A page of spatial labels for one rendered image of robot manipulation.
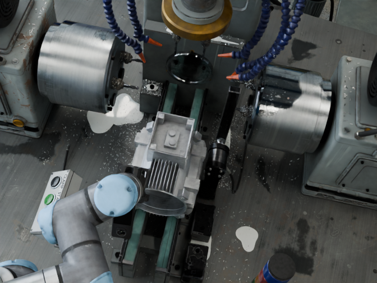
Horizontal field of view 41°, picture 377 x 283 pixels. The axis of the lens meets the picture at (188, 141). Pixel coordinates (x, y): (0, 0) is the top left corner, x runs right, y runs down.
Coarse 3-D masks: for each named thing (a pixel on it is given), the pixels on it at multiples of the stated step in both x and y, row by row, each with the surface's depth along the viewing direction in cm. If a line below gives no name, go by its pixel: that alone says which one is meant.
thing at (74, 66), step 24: (72, 24) 146; (48, 48) 141; (72, 48) 140; (96, 48) 141; (120, 48) 150; (48, 72) 141; (72, 72) 140; (96, 72) 140; (120, 72) 158; (48, 96) 146; (72, 96) 144; (96, 96) 143
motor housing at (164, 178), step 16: (144, 128) 142; (192, 144) 139; (144, 160) 135; (192, 160) 137; (160, 176) 130; (176, 176) 130; (192, 176) 134; (160, 192) 145; (176, 192) 130; (144, 208) 141; (160, 208) 142; (176, 208) 141; (192, 208) 134
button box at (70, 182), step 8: (64, 176) 129; (72, 176) 130; (48, 184) 131; (64, 184) 128; (72, 184) 130; (80, 184) 132; (48, 192) 130; (56, 192) 128; (64, 192) 127; (72, 192) 129; (40, 208) 128; (32, 232) 125; (40, 232) 123
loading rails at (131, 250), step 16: (176, 96) 173; (192, 112) 162; (208, 128) 172; (144, 224) 146; (176, 224) 144; (128, 240) 139; (144, 240) 147; (160, 240) 148; (176, 240) 139; (112, 256) 147; (128, 256) 137; (160, 256) 138; (128, 272) 142; (160, 272) 136; (176, 272) 146
